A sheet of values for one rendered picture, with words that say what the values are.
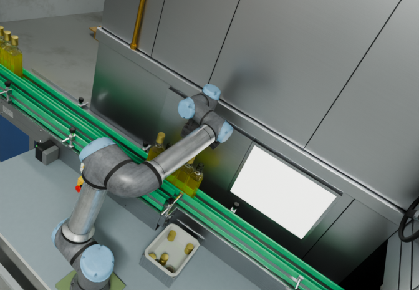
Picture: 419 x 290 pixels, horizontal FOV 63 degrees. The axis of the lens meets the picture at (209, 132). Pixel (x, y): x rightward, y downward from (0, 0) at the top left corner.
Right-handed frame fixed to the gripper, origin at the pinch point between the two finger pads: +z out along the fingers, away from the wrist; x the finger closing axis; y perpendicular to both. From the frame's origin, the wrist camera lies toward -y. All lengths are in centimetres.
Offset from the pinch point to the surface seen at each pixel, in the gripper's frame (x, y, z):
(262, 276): 7, -55, 32
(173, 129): -12.2, 17.6, 3.0
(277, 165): -11.4, -34.7, -11.9
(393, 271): 10, -88, -14
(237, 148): -11.5, -15.6, -8.5
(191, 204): 4.2, -10.1, 23.0
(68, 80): -124, 196, 115
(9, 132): 12, 105, 52
